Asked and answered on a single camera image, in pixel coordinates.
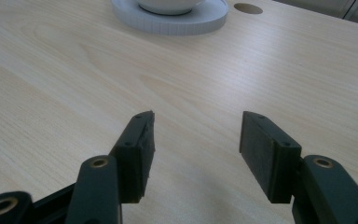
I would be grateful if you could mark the white round coaster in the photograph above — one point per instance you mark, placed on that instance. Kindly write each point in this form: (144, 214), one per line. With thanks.
(199, 18)

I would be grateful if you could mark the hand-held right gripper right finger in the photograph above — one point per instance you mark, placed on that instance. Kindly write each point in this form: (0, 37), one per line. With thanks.
(279, 165)

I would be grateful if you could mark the white bowl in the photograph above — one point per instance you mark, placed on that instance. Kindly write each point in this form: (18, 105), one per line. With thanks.
(167, 6)

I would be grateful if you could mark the grey cabinet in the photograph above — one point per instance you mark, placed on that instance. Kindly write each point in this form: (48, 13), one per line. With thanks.
(348, 9)

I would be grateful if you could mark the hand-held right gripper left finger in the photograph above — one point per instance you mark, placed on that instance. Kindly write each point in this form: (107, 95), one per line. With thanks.
(130, 161)

